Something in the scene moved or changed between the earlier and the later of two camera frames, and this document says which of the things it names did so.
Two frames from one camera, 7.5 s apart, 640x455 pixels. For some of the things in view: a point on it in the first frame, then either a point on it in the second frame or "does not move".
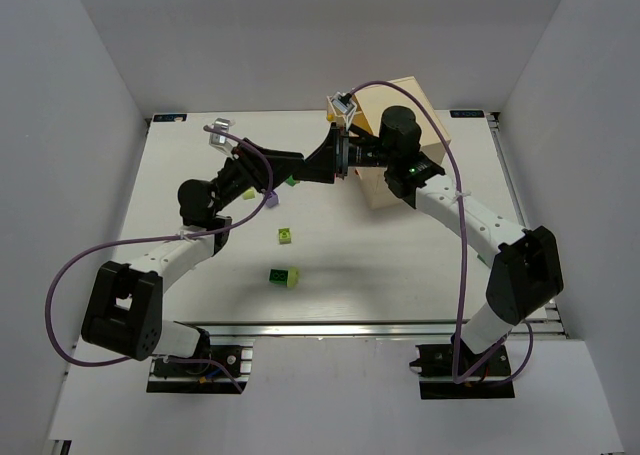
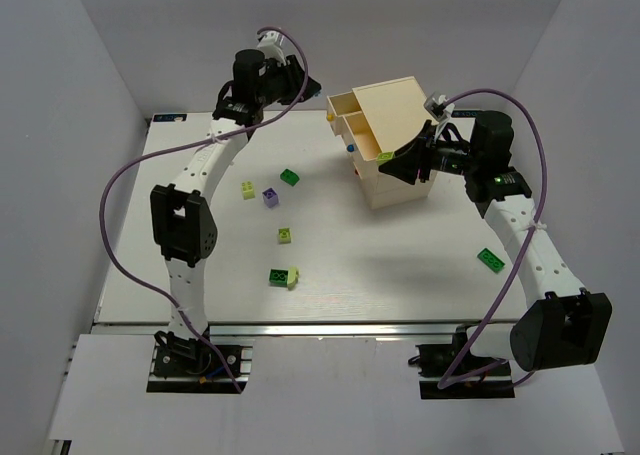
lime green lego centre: [284, 235] does not move
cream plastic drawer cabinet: [366, 108] does not move
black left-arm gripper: [247, 158] → [293, 80]
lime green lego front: [293, 277] does not move
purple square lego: [272, 201] does not move
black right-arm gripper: [341, 153] → [426, 151]
